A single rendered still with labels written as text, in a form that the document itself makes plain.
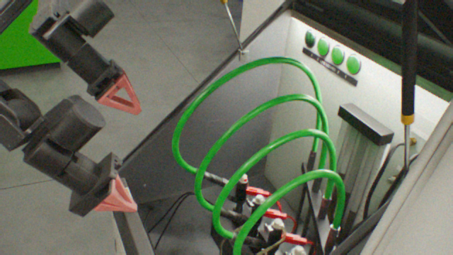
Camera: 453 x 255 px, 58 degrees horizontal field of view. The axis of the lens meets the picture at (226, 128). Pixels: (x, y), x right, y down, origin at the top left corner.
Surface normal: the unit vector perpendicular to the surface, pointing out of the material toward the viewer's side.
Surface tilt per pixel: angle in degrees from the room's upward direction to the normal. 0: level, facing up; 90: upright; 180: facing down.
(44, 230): 0
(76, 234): 0
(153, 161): 90
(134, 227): 0
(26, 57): 90
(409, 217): 76
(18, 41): 90
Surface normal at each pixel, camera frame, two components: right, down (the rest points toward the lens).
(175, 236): 0.09, -0.85
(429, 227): -0.85, -0.05
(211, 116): 0.43, 0.51
